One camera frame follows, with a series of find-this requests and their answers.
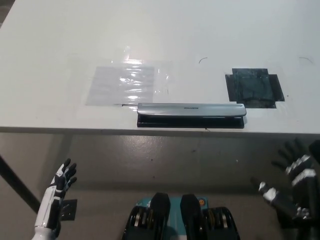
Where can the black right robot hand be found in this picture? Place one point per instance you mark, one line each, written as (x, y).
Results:
(298, 185)

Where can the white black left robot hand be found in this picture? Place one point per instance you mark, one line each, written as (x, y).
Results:
(48, 200)

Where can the black table leg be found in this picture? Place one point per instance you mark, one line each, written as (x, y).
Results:
(17, 182)
(316, 147)

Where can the black tape patch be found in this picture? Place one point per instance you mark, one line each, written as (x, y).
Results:
(252, 87)

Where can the clear plastic sheet sleeve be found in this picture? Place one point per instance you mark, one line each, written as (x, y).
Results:
(105, 85)

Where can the silver black paper hole punch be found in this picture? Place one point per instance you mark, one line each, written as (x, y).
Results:
(190, 110)

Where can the clear plastic film patch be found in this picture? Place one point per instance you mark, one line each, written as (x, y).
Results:
(162, 75)

